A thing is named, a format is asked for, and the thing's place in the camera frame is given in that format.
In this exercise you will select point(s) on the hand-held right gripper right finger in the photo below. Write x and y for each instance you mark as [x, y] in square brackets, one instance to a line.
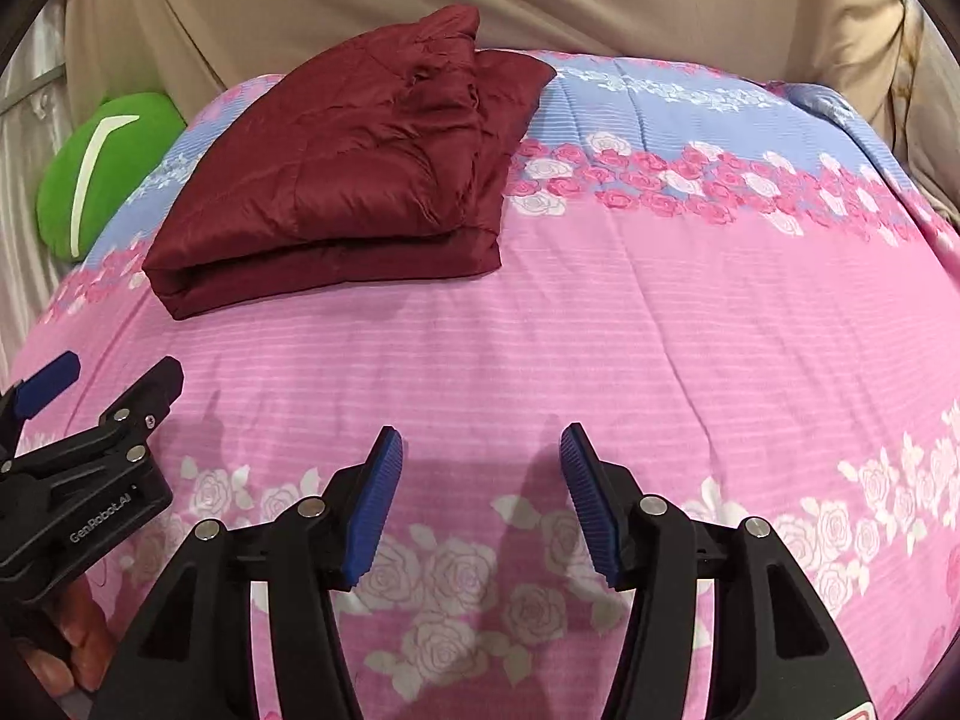
[592, 510]

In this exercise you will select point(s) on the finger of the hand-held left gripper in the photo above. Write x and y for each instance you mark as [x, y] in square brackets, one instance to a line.
[142, 397]
[49, 382]

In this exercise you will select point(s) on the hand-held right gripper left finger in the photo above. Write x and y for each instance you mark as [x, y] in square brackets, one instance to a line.
[371, 510]

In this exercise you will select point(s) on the maroon quilted jacket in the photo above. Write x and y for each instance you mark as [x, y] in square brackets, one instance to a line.
[337, 165]

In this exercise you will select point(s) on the person's left hand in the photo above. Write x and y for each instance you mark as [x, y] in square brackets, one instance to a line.
[86, 645]

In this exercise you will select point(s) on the pink floral blanket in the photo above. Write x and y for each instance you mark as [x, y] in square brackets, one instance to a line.
[600, 315]

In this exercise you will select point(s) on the green pillow with white stripe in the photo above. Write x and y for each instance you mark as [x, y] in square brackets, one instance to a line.
[127, 165]

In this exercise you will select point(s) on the grey sheer curtain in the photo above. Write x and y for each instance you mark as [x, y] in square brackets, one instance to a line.
[30, 127]

